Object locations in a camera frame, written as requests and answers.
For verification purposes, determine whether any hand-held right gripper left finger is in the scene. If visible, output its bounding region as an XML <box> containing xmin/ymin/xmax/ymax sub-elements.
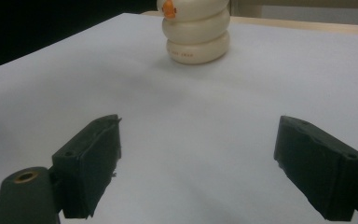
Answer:
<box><xmin>51</xmin><ymin>114</ymin><xmax>123</xmax><ymax>219</ymax></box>

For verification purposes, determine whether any cream ribbed cup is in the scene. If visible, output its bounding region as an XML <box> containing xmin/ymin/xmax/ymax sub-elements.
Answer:
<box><xmin>156</xmin><ymin>0</ymin><xmax>231</xmax><ymax>65</ymax></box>

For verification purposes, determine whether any white table sheet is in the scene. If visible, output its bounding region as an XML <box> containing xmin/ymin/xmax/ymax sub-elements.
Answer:
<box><xmin>0</xmin><ymin>12</ymin><xmax>358</xmax><ymax>224</ymax></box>

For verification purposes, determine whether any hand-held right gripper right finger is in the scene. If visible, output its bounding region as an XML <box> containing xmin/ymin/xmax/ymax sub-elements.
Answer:
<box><xmin>273</xmin><ymin>115</ymin><xmax>358</xmax><ymax>222</ymax></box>

